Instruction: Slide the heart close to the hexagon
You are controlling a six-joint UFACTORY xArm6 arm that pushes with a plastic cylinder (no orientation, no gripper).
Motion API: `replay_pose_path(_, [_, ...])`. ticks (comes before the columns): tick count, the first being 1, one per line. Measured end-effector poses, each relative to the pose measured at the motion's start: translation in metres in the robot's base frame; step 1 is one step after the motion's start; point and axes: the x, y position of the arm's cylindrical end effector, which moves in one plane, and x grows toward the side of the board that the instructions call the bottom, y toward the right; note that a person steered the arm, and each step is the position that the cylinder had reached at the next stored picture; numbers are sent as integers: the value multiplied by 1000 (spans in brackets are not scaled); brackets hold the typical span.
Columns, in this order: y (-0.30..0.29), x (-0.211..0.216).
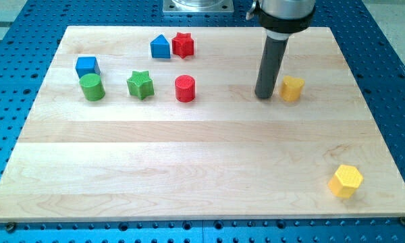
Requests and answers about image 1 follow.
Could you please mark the yellow heart block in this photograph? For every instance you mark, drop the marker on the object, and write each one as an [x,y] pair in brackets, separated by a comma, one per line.
[291,88]

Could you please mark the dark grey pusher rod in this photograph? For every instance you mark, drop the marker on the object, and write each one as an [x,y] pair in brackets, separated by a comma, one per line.
[272,57]

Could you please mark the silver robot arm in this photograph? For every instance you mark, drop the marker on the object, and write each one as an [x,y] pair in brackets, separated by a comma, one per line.
[282,18]

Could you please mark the yellow hexagon block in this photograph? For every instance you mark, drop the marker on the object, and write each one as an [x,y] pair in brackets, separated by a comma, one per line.
[345,181]

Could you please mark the red cylinder block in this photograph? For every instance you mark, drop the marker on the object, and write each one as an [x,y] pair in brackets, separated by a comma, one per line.
[185,88]

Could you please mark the light wooden board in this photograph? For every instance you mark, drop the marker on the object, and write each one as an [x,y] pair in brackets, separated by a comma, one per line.
[224,155]

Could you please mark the green star block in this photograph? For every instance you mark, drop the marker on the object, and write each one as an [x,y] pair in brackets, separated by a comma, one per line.
[140,85]

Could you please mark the red star block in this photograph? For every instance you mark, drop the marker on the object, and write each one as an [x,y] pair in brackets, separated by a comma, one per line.
[183,45]

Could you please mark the blue triangle block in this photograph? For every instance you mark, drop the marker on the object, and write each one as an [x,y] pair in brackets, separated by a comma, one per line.
[160,48]

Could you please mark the green cylinder block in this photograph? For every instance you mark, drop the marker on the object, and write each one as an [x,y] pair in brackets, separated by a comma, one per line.
[92,87]

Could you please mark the blue cube block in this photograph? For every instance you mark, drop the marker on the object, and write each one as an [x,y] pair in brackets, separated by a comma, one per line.
[87,65]

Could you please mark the blue perforated table plate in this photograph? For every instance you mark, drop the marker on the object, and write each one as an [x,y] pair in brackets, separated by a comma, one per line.
[37,27]

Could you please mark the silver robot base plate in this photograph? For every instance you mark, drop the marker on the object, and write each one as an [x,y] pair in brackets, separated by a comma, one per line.
[197,6]

